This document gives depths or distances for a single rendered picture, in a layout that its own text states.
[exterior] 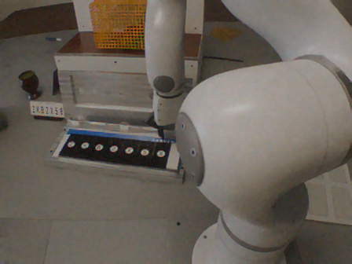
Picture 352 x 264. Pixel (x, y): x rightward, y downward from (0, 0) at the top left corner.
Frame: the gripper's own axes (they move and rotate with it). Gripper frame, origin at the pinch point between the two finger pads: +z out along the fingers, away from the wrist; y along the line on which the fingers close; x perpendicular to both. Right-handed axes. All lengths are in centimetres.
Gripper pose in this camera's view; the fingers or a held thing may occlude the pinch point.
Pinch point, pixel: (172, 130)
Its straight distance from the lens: 82.7
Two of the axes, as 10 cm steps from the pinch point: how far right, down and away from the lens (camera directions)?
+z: 0.3, 7.3, 6.8
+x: -3.2, -6.4, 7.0
